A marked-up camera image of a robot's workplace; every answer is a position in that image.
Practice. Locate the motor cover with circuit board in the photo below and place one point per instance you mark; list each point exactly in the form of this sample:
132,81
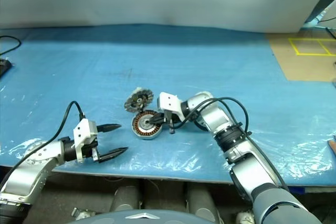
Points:
136,100

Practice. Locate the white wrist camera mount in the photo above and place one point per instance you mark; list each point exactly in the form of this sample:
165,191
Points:
168,102
82,132

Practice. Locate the black flat device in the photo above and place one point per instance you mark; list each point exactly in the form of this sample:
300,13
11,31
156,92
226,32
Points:
4,68

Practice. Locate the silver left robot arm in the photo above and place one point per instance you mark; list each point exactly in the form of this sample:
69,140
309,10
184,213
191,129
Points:
26,176

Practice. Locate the brown cardboard sheet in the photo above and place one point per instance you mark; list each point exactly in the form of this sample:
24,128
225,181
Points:
281,58

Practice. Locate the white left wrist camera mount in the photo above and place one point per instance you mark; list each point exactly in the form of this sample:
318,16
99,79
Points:
82,132

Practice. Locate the blue table mat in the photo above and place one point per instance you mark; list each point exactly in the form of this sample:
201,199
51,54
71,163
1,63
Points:
78,77

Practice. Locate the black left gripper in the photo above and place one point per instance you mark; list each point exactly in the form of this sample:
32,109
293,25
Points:
89,150

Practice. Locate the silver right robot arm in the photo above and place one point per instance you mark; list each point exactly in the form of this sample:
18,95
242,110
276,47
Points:
218,113

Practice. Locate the orange brown flat piece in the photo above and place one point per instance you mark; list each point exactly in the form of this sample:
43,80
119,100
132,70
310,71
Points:
333,144

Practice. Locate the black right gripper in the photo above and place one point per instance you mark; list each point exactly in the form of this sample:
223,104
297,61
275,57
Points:
172,119

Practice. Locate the silver motor base copper windings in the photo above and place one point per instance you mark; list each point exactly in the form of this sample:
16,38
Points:
143,129

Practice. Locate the grey rounded cylinder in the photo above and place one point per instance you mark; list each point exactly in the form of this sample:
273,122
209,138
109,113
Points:
126,197
202,200

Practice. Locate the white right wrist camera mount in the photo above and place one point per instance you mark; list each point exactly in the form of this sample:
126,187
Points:
168,102

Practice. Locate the grey robot torso shell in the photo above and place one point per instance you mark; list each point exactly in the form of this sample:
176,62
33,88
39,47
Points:
118,218

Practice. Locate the small white object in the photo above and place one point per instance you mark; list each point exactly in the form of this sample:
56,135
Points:
84,214
245,218

